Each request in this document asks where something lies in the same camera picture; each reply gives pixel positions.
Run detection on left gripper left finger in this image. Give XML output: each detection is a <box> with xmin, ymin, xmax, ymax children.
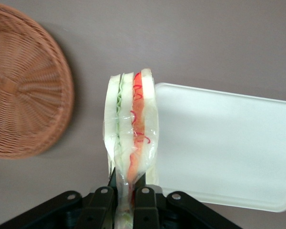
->
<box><xmin>0</xmin><ymin>166</ymin><xmax>117</xmax><ymax>229</ymax></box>

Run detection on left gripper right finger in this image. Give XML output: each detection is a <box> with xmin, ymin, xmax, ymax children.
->
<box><xmin>133</xmin><ymin>174</ymin><xmax>242</xmax><ymax>229</ymax></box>

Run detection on triangle sandwich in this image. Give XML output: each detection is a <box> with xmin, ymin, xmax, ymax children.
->
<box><xmin>102</xmin><ymin>68</ymin><xmax>161</xmax><ymax>229</ymax></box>

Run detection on beige rectangular tray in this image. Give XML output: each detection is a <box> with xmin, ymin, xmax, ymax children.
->
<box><xmin>146</xmin><ymin>82</ymin><xmax>286</xmax><ymax>213</ymax></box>

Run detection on brown round wicker basket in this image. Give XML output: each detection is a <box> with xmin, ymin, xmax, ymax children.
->
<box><xmin>0</xmin><ymin>2</ymin><xmax>75</xmax><ymax>160</ymax></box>

